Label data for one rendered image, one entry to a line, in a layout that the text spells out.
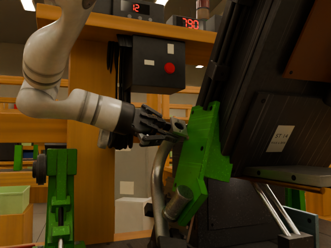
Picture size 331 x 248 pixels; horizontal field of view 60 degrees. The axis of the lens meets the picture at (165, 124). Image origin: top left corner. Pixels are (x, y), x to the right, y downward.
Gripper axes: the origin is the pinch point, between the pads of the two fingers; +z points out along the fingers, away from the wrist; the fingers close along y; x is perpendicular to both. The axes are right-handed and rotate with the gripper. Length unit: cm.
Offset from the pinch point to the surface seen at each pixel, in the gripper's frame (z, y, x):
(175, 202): -0.4, -19.3, 1.6
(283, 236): 18.2, -26.8, -4.8
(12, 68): -226, 841, 597
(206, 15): 13, 54, -15
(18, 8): -202, 712, 320
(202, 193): 2.8, -19.6, -3.5
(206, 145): 3.0, -10.9, -7.8
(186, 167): 2.8, -10.1, 0.2
